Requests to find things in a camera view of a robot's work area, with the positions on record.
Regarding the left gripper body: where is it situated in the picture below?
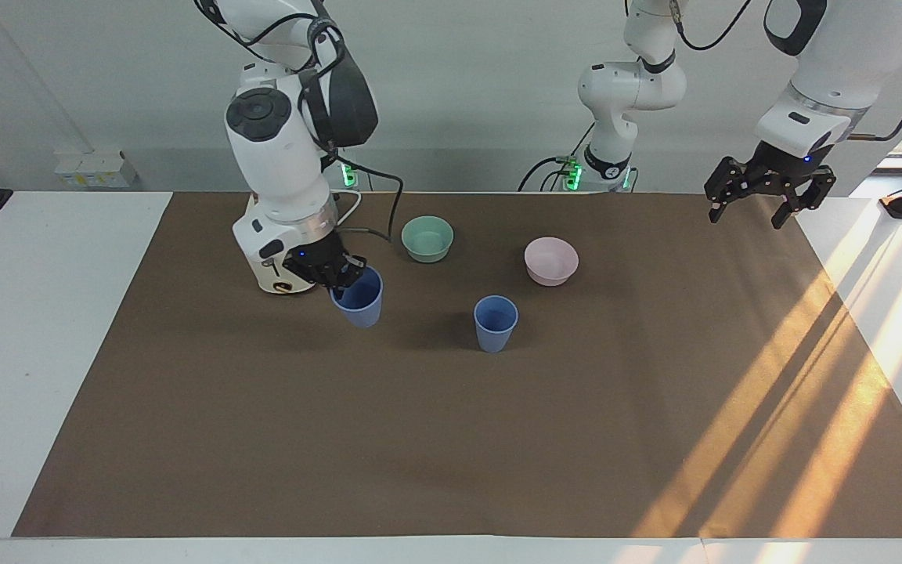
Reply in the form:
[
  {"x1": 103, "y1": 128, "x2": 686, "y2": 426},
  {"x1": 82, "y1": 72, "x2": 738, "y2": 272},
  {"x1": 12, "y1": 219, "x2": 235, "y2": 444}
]
[{"x1": 745, "y1": 139, "x2": 826, "y2": 193}]

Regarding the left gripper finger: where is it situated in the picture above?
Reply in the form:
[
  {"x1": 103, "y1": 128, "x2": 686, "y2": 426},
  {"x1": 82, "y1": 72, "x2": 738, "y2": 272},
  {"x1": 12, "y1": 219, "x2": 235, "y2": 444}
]
[
  {"x1": 704, "y1": 156, "x2": 762, "y2": 226},
  {"x1": 770, "y1": 168, "x2": 838, "y2": 230}
]

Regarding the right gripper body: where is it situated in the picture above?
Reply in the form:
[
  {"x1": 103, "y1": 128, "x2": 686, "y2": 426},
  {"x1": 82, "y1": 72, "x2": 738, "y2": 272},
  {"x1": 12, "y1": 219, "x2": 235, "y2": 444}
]
[{"x1": 283, "y1": 237, "x2": 350, "y2": 287}]

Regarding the blue cup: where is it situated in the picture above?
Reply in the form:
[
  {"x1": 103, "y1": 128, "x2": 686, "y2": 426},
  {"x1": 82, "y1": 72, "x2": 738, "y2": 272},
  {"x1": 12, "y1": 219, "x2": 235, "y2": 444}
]
[
  {"x1": 473, "y1": 295, "x2": 520, "y2": 354},
  {"x1": 330, "y1": 266, "x2": 384, "y2": 329}
]

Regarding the green bowl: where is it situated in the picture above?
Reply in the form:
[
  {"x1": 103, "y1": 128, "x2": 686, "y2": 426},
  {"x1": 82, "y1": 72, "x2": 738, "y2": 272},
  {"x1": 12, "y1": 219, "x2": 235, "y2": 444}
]
[{"x1": 401, "y1": 215, "x2": 455, "y2": 264}]

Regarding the pink bowl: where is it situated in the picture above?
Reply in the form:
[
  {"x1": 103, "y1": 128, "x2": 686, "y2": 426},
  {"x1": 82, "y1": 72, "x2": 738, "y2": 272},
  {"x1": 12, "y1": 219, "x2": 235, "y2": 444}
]
[{"x1": 524, "y1": 237, "x2": 580, "y2": 287}]

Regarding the white cable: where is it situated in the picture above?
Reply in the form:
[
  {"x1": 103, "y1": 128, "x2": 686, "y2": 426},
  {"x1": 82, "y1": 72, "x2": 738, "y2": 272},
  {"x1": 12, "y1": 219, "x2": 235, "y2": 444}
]
[{"x1": 336, "y1": 190, "x2": 364, "y2": 230}]

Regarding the white wall socket box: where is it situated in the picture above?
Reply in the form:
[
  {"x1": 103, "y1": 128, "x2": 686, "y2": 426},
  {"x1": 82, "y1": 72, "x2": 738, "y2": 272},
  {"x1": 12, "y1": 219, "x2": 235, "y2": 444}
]
[{"x1": 54, "y1": 148, "x2": 139, "y2": 190}]

